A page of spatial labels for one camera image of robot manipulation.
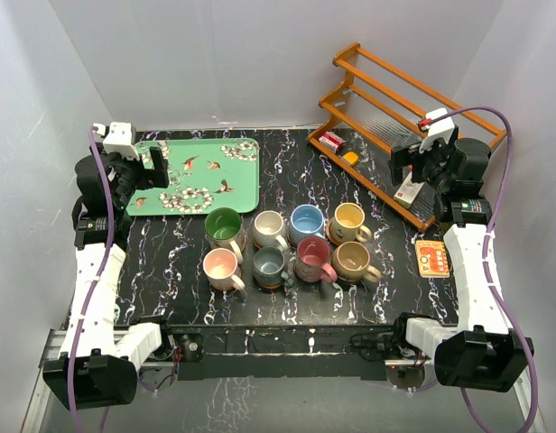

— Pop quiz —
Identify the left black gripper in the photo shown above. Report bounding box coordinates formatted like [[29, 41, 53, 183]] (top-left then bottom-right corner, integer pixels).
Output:
[[92, 143, 167, 208]]

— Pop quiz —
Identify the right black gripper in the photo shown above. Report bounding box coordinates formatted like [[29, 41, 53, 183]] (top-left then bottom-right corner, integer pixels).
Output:
[[388, 134, 457, 193]]

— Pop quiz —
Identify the cream yellow mug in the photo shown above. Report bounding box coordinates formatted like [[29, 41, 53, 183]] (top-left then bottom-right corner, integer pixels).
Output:
[[331, 202, 366, 228]]

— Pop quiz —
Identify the green inside mug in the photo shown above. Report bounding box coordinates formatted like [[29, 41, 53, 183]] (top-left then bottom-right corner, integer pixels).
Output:
[[204, 207, 247, 264]]

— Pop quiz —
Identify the gold brown mug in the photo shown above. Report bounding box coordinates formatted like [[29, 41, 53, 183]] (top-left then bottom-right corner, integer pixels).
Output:
[[331, 242, 382, 282]]

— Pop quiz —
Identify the light blue mug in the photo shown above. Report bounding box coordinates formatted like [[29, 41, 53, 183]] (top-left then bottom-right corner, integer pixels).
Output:
[[288, 204, 325, 245]]

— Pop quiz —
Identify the pink mug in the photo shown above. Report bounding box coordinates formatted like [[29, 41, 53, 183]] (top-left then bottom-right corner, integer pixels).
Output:
[[202, 248, 246, 292]]

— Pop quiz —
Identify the maroon tall mug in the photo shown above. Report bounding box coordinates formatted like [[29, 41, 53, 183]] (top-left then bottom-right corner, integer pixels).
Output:
[[294, 235, 338, 283]]

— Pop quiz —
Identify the silver white mug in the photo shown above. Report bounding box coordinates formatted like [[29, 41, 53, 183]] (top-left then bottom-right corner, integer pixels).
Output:
[[253, 210, 289, 253]]

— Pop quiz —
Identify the dark grey mug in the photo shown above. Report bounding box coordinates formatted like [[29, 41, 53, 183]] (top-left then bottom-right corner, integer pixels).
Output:
[[253, 246, 294, 289]]

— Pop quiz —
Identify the light orange wooden coaster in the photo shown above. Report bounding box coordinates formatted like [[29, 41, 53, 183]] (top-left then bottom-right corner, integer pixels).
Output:
[[256, 281, 283, 290]]

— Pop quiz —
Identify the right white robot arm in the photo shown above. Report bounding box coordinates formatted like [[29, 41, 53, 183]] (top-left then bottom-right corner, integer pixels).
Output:
[[389, 138, 534, 392]]

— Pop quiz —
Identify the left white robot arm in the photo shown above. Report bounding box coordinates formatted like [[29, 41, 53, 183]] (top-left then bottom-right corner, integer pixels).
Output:
[[42, 147, 176, 411]]

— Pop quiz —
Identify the white green carton box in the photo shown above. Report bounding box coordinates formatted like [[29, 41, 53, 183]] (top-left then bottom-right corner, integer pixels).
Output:
[[394, 172, 424, 209]]

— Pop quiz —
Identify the yellow small block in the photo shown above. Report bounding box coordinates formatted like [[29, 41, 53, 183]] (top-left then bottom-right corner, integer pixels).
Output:
[[342, 152, 359, 167]]

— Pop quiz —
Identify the green plastic tray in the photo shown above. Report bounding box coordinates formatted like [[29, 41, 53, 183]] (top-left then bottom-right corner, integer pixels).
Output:
[[127, 138, 260, 217]]

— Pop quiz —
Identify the orange wooden shelf rack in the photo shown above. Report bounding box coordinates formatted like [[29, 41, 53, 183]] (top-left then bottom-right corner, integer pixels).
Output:
[[308, 43, 507, 231]]

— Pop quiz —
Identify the red white small box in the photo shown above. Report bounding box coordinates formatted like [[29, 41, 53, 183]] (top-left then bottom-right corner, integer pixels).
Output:
[[319, 131, 346, 152]]

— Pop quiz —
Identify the orange patterned card box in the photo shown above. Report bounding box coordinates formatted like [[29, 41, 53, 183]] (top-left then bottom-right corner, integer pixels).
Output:
[[415, 240, 450, 278]]

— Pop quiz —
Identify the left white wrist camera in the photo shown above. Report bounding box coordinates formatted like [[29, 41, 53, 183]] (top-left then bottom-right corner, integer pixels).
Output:
[[102, 122, 139, 161]]

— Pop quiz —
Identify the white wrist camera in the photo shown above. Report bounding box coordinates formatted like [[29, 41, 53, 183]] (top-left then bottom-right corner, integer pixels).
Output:
[[102, 122, 139, 161], [417, 107, 455, 154]]

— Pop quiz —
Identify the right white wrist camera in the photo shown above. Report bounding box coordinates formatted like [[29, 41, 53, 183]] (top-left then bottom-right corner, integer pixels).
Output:
[[417, 107, 455, 154]]

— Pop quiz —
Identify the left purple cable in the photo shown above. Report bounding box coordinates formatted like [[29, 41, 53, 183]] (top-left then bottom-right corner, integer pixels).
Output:
[[66, 124, 160, 433]]

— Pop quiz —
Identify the purple cable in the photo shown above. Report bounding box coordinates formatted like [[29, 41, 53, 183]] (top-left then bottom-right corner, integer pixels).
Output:
[[412, 106, 540, 433], [66, 124, 160, 433]]

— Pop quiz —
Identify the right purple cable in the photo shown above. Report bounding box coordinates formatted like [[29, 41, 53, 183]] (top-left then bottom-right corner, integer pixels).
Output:
[[412, 106, 540, 433]]

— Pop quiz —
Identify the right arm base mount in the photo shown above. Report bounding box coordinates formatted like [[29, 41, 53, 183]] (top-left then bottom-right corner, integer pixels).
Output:
[[349, 313, 438, 397]]

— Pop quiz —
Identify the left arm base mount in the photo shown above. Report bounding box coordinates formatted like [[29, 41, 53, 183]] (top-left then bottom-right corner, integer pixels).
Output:
[[137, 322, 205, 398]]

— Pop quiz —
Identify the aluminium frame rail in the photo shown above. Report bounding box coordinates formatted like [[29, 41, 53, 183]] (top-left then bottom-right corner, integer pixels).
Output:
[[23, 328, 548, 433]]

